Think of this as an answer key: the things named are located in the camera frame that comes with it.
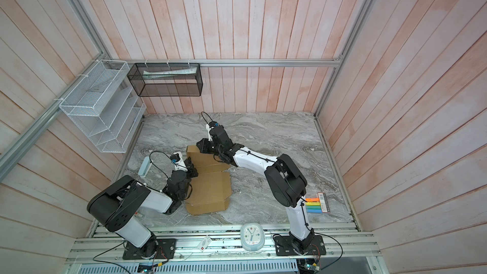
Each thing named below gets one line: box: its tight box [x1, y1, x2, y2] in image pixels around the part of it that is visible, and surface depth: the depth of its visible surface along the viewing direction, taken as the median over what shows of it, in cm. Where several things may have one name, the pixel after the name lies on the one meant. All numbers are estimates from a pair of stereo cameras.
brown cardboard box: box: [184, 144, 233, 216], surface depth 87 cm
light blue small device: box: [138, 156, 153, 178], surface depth 95 cm
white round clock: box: [240, 221, 266, 252], surface depth 76 cm
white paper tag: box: [197, 235, 212, 252], surface depth 76 cm
